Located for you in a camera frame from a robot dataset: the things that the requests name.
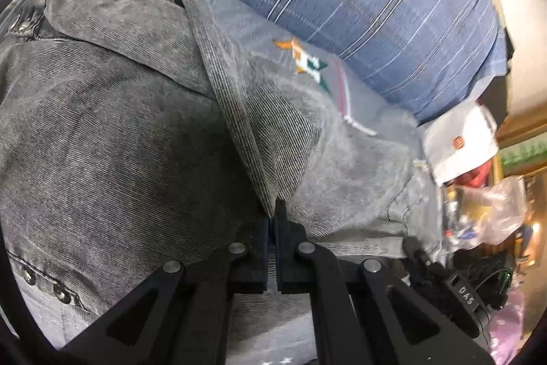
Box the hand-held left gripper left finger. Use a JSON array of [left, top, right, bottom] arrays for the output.
[[60, 215, 272, 365]]

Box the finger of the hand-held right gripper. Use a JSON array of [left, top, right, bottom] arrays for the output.
[[403, 236, 433, 268]]

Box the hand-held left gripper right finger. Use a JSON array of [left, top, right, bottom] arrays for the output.
[[273, 198, 497, 365]]

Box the purple cloth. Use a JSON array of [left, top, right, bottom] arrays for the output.
[[489, 288, 527, 361]]

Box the clear plastic bag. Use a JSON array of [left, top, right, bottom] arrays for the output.
[[444, 177, 528, 248]]

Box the white cloth with orange dot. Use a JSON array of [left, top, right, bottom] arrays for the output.
[[423, 100, 501, 186]]

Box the grey star print bed sheet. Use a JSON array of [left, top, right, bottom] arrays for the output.
[[0, 0, 424, 365]]

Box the blue plaid pillow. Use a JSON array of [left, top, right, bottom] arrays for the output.
[[55, 0, 511, 126]]

